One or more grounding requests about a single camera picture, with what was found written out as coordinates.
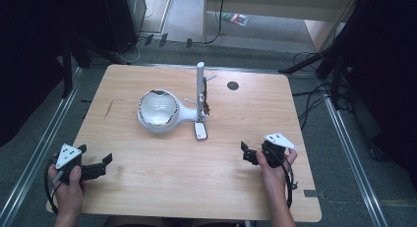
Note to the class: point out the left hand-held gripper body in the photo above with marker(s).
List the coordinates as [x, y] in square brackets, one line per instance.
[68, 156]

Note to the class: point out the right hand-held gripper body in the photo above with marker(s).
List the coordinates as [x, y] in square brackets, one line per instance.
[274, 153]

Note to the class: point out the white key stand with bowl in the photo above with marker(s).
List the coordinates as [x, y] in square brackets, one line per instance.
[159, 110]

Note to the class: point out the person's right hand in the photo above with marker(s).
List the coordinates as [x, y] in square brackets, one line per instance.
[275, 176]

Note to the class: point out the person's left hand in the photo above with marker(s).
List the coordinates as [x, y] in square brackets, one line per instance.
[67, 194]

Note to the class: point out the colourful packet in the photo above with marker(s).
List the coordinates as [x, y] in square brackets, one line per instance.
[236, 18]

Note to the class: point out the dark cabinet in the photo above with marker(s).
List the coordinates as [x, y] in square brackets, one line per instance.
[121, 20]

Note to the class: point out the black curtain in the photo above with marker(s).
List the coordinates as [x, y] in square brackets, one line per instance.
[383, 73]

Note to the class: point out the light wooden desk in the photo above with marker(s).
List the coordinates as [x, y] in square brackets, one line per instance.
[262, 7]

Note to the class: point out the metal floor rail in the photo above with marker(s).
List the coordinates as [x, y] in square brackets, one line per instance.
[354, 161]
[42, 138]

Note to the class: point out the black metal stand post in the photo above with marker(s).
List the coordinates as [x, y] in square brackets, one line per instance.
[67, 69]

